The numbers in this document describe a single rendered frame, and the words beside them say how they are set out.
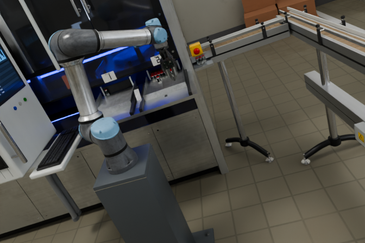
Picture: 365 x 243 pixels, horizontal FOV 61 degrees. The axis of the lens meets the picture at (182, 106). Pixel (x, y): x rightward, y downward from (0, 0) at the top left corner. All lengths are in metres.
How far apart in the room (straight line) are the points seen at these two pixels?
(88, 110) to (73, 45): 0.32
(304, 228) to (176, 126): 1.02
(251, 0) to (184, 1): 1.22
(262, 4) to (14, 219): 4.46
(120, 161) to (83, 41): 0.54
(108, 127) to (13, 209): 1.64
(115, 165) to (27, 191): 1.36
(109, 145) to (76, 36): 0.47
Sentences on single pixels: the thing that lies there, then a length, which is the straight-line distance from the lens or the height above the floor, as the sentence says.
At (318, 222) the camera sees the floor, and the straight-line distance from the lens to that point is 2.02.
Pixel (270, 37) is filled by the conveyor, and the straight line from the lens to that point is 2.20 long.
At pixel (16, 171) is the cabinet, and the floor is 0.86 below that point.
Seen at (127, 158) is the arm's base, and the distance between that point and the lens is 1.44.
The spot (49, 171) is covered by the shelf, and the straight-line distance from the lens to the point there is 1.80.
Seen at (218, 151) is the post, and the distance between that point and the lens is 2.34.
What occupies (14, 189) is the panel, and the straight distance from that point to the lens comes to 2.73.
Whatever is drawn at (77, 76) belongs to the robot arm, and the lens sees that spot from 1.45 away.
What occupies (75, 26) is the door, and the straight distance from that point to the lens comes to 2.05.
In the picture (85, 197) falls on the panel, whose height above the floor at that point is 0.18.
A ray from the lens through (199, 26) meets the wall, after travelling 5.93.
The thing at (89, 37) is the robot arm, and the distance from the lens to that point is 1.33.
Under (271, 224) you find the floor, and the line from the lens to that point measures 2.04.
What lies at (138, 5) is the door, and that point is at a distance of 1.96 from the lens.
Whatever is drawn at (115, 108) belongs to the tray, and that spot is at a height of 0.90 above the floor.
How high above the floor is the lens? 1.53
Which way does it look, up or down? 24 degrees down
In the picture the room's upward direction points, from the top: 21 degrees counter-clockwise
